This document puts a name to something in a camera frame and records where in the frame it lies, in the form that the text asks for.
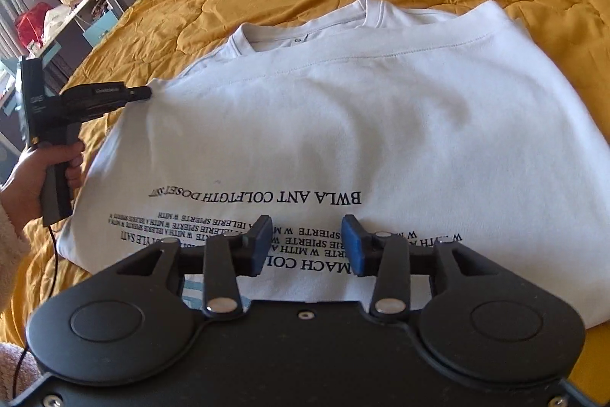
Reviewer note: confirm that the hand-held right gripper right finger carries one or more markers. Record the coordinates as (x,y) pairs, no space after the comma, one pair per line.
(351,245)

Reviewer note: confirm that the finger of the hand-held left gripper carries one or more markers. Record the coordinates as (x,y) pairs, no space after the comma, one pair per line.
(139,94)

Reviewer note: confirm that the person's fuzzy garment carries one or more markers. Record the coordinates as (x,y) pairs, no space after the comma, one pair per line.
(14,376)

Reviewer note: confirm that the person's left hand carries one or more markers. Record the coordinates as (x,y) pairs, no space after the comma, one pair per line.
(26,178)

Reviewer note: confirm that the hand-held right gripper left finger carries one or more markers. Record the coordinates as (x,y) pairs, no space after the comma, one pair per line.
(259,245)

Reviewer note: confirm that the light blue desk drawer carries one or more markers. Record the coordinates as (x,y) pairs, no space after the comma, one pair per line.
(101,29)

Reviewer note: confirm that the person's left forearm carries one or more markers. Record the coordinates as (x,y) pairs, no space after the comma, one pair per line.
(10,240)

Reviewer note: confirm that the white long-sleeve sweatshirt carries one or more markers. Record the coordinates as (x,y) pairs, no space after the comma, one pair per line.
(333,125)

